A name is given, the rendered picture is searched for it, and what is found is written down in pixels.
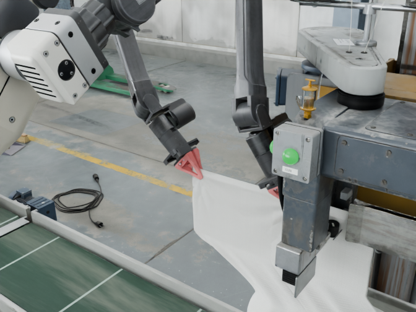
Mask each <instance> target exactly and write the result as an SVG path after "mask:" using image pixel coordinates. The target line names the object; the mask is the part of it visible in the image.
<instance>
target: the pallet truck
mask: <svg viewBox="0 0 416 312"><path fill-rule="evenodd" d="M70 5H71V8H72V7H74V0H70ZM104 79H109V80H114V81H118V82H124V83H128V82H127V79H126V76H125V75H122V74H116V73H114V71H113V68H112V67H111V66H110V65H108V66H107V67H106V68H105V70H104V71H103V72H102V73H101V74H100V76H99V77H98V78H97V79H96V80H95V81H94V82H93V84H92V85H91V86H90V87H95V88H98V89H103V90H109V91H112V92H117V93H122V94H126V95H130V93H129V88H128V86H125V85H119V84H114V83H111V82H105V81H102V80H104ZM152 83H153V86H154V87H155V89H157V90H158V91H159V92H161V91H164V92H165V93H167V92H173V90H176V87H174V86H172V85H170V84H166V83H163V82H157V81H154V80H152Z"/></svg>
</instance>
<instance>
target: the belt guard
mask: <svg viewBox="0 0 416 312"><path fill-rule="evenodd" d="M363 33H364V31H363V30H360V29H356V28H351V33H350V28H348V27H308V28H302V29H300V30H299V31H298V40H297V51H298V52H299V53H301V54H302V55H303V56H304V57H305V58H306V59H307V60H308V61H309V62H310V63H311V64H313V65H314V66H315V67H316V68H317V69H319V70H320V71H321V72H322V73H323V74H324V75H325V76H326V77H327V78H328V79H329V80H331V81H332V82H333V83H334V84H335V85H336V86H338V88H340V89H341V90H342V91H344V92H346V93H350V94H353V95H364V96H369V95H377V94H380V93H383V92H384V85H385V80H386V73H387V68H388V66H387V64H386V63H385V61H384V59H383V58H382V56H381V55H380V53H379V51H378V50H377V49H376V47H375V46H372V47H368V46H367V47H366V46H357V45H350V50H349V45H337V44H336V43H335V41H334V40H333V38H349V39H350V40H351V41H352V43H353V44H354V41H355V40H359V39H363ZM365 49H366V50H365ZM346 51H352V53H346ZM362 51H366V52H367V54H363V53H361V52H362Z"/></svg>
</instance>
